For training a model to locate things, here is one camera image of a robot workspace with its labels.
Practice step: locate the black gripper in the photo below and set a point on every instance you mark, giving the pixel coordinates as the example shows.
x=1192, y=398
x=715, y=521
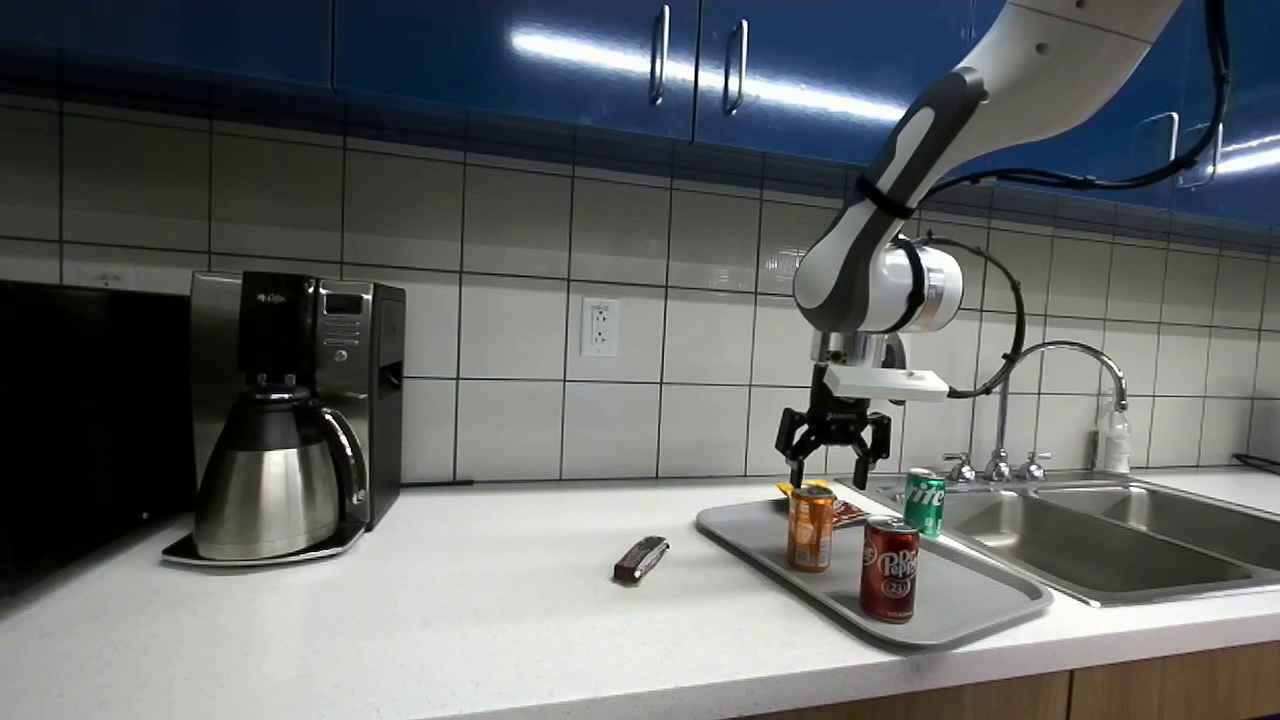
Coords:
x=837, y=427

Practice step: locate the orange soda can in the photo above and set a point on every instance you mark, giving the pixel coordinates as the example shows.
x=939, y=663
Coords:
x=811, y=529

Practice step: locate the green soda can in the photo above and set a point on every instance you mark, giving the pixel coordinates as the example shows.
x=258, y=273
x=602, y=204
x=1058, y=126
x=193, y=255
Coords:
x=926, y=506

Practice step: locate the red Dr Pepper can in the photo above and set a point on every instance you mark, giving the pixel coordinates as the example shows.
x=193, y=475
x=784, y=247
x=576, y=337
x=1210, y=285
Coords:
x=888, y=570

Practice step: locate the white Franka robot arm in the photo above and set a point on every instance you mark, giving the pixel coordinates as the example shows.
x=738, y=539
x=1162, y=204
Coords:
x=933, y=134

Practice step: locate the grey plastic tray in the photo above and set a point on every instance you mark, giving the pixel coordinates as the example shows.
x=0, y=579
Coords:
x=762, y=552

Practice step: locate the chrome gooseneck faucet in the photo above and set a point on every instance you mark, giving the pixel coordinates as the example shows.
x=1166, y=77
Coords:
x=1005, y=412

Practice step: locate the white soap bottle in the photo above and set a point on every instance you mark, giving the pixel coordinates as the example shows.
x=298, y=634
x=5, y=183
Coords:
x=1113, y=440

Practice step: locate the stainless steel double sink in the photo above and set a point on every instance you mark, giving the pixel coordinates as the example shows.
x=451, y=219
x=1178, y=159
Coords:
x=1135, y=540

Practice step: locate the wooden lower cabinet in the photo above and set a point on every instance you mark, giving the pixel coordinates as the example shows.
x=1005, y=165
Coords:
x=1145, y=687

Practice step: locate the silver coffee pot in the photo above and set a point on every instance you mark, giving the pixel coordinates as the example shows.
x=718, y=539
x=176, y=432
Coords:
x=354, y=374

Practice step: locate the stainless steel carafe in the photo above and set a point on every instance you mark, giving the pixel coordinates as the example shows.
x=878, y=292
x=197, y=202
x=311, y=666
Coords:
x=264, y=485

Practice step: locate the blue upper cabinets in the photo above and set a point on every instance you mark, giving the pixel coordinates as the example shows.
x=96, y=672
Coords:
x=400, y=52

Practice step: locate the black microwave oven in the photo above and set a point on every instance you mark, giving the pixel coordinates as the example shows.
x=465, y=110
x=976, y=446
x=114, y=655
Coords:
x=85, y=427

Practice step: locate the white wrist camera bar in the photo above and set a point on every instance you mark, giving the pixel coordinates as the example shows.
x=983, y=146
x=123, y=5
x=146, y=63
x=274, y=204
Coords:
x=884, y=383

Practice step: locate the white wall power outlet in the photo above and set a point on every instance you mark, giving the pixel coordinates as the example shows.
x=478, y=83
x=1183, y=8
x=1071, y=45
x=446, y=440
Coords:
x=602, y=327

